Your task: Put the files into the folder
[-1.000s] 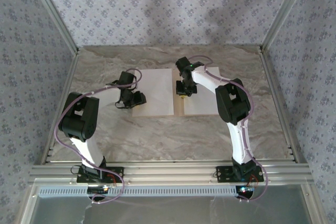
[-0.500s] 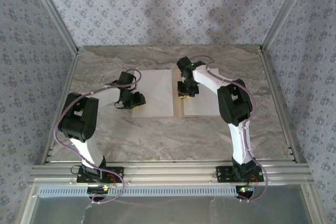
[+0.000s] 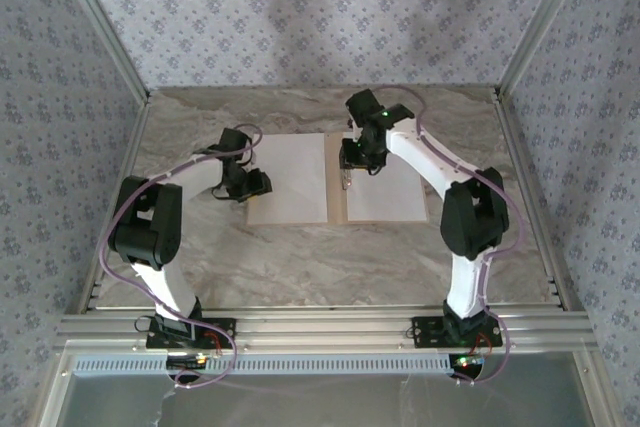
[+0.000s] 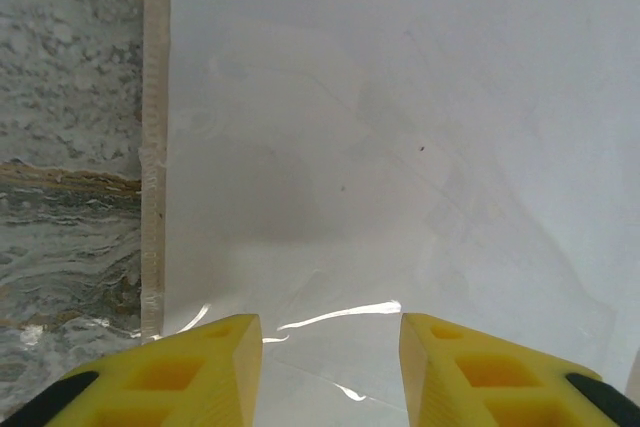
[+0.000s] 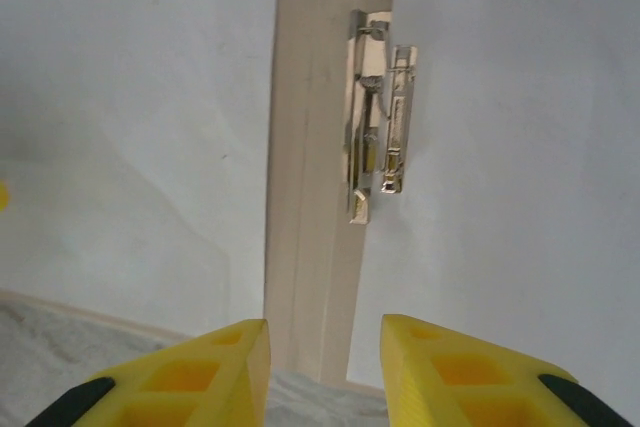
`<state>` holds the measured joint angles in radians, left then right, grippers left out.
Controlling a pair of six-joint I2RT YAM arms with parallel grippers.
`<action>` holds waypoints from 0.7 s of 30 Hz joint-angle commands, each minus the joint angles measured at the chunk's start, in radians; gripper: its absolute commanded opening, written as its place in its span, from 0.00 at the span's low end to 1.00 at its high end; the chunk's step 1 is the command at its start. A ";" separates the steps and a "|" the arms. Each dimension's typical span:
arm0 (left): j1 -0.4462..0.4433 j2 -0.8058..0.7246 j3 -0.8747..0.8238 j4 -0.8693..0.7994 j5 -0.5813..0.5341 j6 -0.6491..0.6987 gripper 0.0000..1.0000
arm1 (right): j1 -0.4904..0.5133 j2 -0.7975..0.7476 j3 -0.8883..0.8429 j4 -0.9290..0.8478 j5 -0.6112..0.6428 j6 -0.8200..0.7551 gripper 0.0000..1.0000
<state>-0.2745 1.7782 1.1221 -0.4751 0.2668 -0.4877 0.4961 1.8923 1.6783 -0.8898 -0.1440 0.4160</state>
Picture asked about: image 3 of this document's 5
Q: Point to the aluminium lower frame rail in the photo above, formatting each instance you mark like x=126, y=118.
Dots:
x=52, y=397
x=595, y=392

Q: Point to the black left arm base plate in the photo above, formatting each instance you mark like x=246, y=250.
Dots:
x=220, y=329

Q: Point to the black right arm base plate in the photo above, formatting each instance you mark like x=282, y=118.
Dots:
x=425, y=329

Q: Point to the aluminium frame post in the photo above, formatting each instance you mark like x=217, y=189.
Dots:
x=102, y=22
x=545, y=22

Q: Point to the reflective metal panel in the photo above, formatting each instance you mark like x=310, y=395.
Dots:
x=325, y=402

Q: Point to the white paper sheet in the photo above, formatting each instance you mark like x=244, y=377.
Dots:
x=390, y=197
x=290, y=177

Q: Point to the wide aluminium mounting rail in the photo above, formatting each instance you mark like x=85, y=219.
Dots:
x=325, y=329

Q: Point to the brown cardboard folder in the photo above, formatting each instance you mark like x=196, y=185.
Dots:
x=336, y=197

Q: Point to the small circuit board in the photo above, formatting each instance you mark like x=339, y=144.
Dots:
x=192, y=361
x=467, y=362

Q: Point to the metal folder clip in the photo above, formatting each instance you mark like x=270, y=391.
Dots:
x=347, y=182

